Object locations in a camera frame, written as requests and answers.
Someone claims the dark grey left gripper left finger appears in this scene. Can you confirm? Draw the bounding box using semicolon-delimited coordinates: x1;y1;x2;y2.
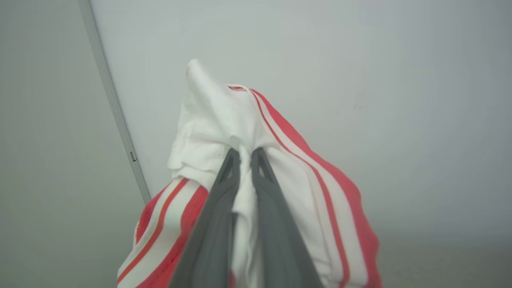
168;148;242;288

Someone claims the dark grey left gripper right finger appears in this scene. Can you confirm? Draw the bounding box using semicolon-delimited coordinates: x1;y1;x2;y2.
251;148;325;288

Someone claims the red and white jersey garment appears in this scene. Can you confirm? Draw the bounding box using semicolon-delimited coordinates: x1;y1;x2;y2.
117;59;383;288

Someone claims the grey wall trim strip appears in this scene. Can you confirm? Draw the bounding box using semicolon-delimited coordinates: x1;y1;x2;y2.
78;0;152;205

